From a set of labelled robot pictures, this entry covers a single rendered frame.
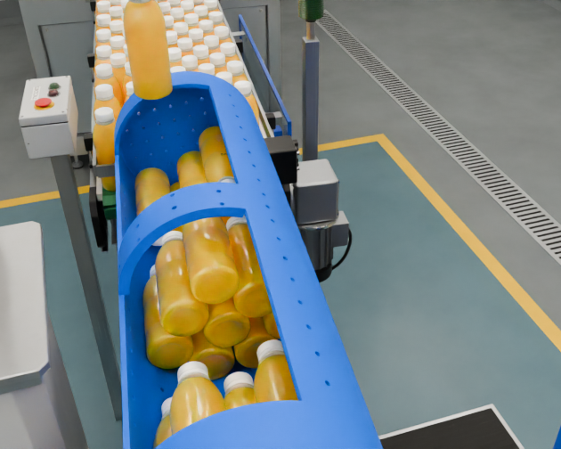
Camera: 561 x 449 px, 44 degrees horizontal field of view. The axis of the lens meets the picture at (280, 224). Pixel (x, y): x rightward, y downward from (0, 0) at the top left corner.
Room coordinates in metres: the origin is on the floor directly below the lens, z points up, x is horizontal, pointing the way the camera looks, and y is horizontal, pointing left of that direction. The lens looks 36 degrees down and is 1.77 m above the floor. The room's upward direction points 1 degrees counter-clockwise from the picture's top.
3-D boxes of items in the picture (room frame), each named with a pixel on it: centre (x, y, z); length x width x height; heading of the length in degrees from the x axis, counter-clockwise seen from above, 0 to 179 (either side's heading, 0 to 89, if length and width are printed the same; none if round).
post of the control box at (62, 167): (1.42, 0.52, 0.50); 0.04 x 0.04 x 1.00; 11
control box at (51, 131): (1.42, 0.52, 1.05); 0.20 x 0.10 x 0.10; 11
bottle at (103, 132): (1.36, 0.38, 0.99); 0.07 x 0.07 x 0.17
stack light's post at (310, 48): (1.72, -0.09, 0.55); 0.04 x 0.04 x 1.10; 11
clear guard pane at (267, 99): (1.95, 0.05, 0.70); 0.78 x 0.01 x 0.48; 11
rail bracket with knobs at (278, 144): (1.36, 0.00, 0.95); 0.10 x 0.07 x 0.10; 101
